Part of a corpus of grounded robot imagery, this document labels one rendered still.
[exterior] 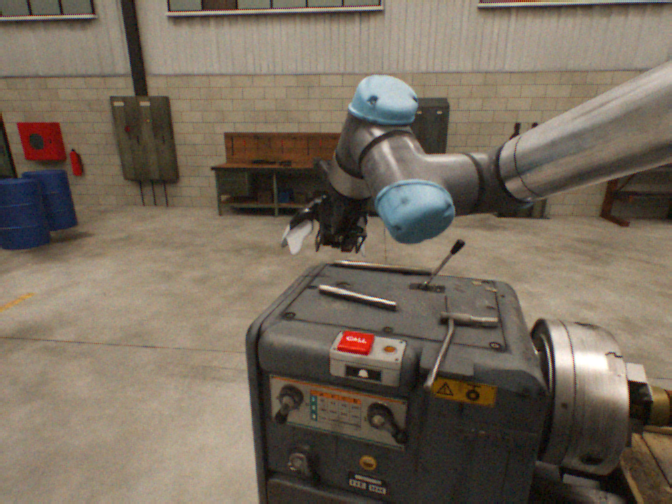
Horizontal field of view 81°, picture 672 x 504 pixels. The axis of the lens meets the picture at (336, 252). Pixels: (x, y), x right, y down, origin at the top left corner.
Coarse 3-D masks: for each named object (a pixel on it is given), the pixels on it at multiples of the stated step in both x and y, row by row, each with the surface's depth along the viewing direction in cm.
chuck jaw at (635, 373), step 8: (608, 360) 77; (616, 360) 77; (608, 368) 76; (616, 368) 76; (624, 368) 77; (632, 368) 77; (640, 368) 77; (616, 376) 75; (632, 376) 76; (640, 376) 76; (632, 384) 76; (640, 384) 76; (648, 384) 81; (632, 392) 79; (640, 392) 78; (648, 392) 78; (632, 400) 81; (640, 400) 80; (648, 400) 79
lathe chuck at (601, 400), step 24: (576, 336) 82; (600, 336) 81; (576, 360) 77; (600, 360) 77; (576, 384) 75; (600, 384) 74; (624, 384) 74; (576, 408) 74; (600, 408) 73; (624, 408) 72; (576, 432) 75; (600, 432) 73; (624, 432) 72; (576, 456) 77; (600, 456) 75
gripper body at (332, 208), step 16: (336, 192) 55; (320, 208) 61; (336, 208) 60; (352, 208) 55; (320, 224) 60; (336, 224) 57; (352, 224) 60; (320, 240) 60; (336, 240) 62; (352, 240) 61
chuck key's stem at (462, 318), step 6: (444, 312) 83; (444, 318) 82; (456, 318) 81; (462, 318) 81; (468, 318) 81; (474, 318) 81; (480, 318) 81; (486, 318) 81; (492, 318) 81; (462, 324) 82; (468, 324) 81; (486, 324) 81; (492, 324) 80
